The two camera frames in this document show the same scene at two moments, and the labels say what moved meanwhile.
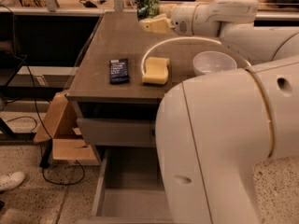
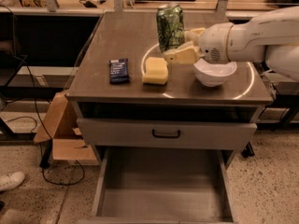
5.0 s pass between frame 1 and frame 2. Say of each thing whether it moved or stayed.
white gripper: moved
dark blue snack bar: stayed
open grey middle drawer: stayed
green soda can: moved
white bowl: stayed
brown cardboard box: stayed
